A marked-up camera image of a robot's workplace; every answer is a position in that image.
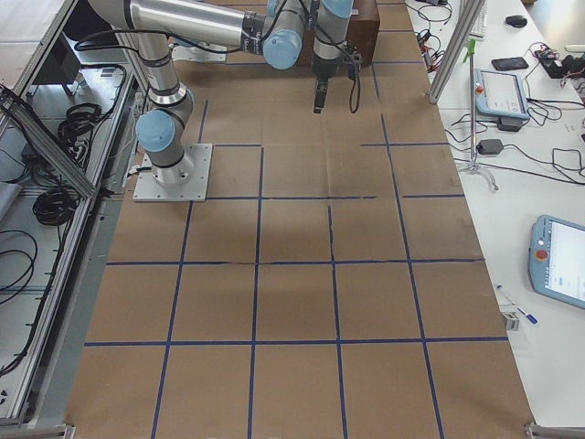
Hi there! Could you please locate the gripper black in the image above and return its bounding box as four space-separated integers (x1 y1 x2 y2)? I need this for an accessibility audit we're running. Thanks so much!
312 43 362 113

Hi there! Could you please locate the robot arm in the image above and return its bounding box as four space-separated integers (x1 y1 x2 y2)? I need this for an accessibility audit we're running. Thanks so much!
90 1 359 187

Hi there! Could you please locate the dark wooden drawer box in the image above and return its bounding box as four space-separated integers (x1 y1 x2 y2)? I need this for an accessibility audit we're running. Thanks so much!
296 1 380 67

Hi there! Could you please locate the black power adapter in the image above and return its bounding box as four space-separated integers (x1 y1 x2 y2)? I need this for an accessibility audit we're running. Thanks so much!
476 139 504 155

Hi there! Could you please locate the teach pendant tablet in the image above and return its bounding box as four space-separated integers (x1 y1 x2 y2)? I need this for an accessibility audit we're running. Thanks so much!
473 69 529 121

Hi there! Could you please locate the black smartphone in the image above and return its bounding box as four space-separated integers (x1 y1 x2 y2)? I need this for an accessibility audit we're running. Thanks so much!
491 57 528 71

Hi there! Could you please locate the brown paper table cover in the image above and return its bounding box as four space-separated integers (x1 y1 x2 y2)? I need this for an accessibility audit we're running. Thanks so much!
65 1 532 438

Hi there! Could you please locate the black computer mouse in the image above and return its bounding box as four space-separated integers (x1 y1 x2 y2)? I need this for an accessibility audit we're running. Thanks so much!
505 15 527 28

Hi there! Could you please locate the blue white pen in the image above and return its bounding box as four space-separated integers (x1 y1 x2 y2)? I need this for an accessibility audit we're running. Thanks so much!
496 284 538 325

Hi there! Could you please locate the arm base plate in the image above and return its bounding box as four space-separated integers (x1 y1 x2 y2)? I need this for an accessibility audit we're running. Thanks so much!
133 144 213 202

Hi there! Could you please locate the aluminium frame post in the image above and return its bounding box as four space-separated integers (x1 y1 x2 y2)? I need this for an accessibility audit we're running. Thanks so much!
428 0 487 103

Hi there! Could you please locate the green handled reacher tool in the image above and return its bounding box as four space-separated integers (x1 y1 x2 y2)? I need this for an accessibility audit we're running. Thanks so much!
456 37 499 191

